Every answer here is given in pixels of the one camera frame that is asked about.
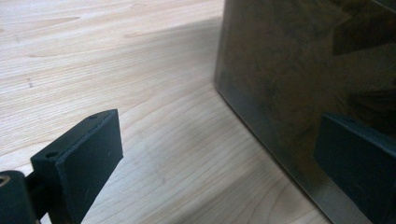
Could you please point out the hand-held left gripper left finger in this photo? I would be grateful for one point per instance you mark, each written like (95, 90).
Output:
(84, 165)

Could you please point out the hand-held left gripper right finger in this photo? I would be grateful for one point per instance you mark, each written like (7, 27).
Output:
(358, 158)

